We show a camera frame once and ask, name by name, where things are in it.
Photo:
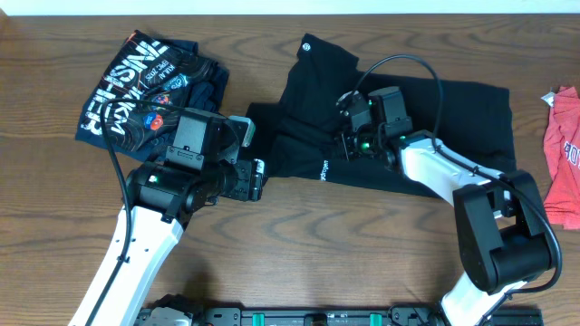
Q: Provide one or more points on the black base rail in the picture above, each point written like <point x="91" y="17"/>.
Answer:
<point x="175" y="310"/>

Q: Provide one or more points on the navy printed folded t-shirt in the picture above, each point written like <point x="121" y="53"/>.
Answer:
<point x="145" y="74"/>

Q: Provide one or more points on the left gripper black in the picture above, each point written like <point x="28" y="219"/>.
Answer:
<point x="253" y="179"/>

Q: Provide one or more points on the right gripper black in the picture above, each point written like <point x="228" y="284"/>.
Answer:
<point x="347" y="139"/>

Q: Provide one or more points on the black t-shirt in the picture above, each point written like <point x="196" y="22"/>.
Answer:
<point x="299" y="135"/>

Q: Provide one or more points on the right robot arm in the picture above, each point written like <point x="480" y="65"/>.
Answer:
<point x="505" y="240"/>

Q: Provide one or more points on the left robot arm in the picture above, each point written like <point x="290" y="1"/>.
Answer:
<point x="201" y="165"/>

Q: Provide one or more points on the red t-shirt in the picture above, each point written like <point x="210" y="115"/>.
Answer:
<point x="561" y="148"/>

